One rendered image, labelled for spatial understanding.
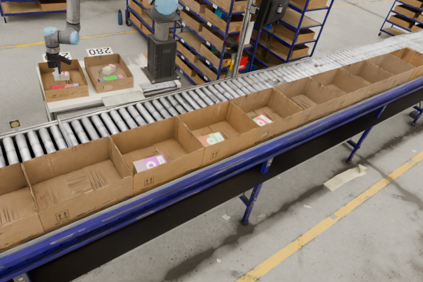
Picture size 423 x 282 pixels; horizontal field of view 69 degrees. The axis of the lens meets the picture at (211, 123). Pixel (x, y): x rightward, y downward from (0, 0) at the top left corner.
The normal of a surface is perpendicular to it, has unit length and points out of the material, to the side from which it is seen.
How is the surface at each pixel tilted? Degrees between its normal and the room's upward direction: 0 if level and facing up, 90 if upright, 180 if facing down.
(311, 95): 89
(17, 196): 1
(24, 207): 0
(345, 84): 89
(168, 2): 96
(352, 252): 0
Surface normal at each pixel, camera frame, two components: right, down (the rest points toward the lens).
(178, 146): 0.15, -0.76
